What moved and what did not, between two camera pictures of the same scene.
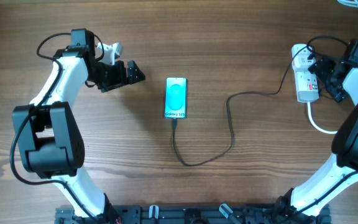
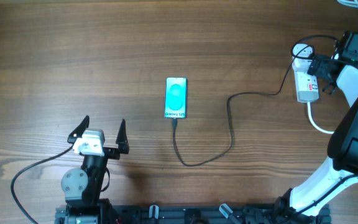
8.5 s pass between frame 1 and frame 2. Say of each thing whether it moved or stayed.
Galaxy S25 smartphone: stayed
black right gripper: stayed
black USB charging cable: stayed
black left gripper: moved
